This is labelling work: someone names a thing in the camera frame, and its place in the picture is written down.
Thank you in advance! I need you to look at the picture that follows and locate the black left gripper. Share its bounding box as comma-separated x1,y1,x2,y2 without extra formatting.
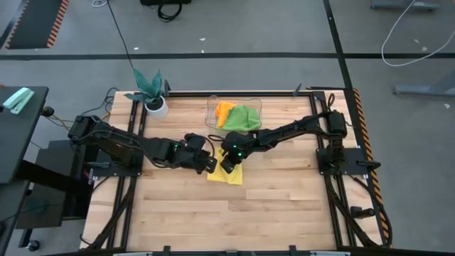
183,132,219,176

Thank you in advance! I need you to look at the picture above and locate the yellow microfiber towel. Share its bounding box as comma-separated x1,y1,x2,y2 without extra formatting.
206,148,245,186

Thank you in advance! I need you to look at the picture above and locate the dark green microfiber towel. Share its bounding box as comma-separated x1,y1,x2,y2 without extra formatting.
221,105,262,132

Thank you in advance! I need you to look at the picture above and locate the orange microfiber towel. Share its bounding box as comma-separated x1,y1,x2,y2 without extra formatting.
215,100,238,129

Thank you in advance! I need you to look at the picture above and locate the clear plastic bin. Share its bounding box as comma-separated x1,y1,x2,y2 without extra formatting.
204,95,264,133

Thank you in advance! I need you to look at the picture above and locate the artificial plant in white pot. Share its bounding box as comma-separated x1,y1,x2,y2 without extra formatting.
124,68,169,119

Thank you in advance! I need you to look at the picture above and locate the black equipment cart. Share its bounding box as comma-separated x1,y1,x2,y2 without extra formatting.
14,139,94,230

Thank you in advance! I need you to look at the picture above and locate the black side desk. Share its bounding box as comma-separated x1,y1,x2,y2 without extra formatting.
0,84,50,185

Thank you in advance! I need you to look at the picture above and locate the mint green stapler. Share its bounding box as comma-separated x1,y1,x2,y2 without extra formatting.
2,87,36,115

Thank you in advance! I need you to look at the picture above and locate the grey desk foot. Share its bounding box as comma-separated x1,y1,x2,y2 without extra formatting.
370,0,444,11
392,68,455,98

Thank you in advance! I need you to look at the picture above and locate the black mat with orange edge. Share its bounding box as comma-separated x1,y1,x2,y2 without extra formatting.
4,0,71,50

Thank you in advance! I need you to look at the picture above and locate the black and yellow cable bundle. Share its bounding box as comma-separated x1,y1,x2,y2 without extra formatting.
53,86,121,131

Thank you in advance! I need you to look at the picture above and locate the black clamp handle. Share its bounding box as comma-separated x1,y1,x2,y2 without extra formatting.
349,205,376,220

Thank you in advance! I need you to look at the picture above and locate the thin black hanging cable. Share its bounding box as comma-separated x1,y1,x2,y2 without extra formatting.
105,0,136,70

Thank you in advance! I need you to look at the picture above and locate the coiled black floor cable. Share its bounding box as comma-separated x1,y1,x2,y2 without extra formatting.
156,2,183,23

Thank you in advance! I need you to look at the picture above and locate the orange black cable protector strip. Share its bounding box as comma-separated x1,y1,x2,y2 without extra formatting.
351,87,393,249

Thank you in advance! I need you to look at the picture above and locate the long white floor cable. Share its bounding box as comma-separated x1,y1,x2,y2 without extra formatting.
380,0,455,68

